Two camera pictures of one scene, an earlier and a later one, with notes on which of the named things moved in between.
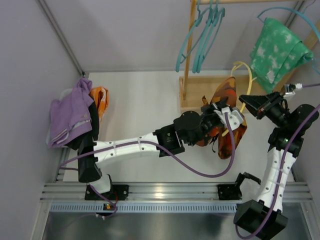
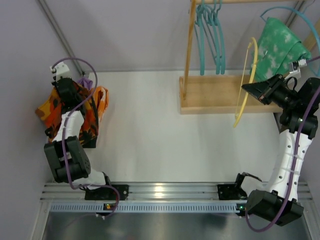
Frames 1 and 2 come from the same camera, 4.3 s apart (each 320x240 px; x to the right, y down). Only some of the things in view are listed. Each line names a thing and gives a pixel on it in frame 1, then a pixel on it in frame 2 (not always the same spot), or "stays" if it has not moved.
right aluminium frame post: [292, 15] stays
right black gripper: [268, 106] -> [266, 89]
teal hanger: [187, 36] -> [200, 9]
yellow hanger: [251, 80] -> [239, 114]
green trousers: [276, 53] stays
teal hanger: [203, 37] -> [210, 19]
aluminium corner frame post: [60, 32] stays
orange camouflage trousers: [226, 89] -> [51, 109]
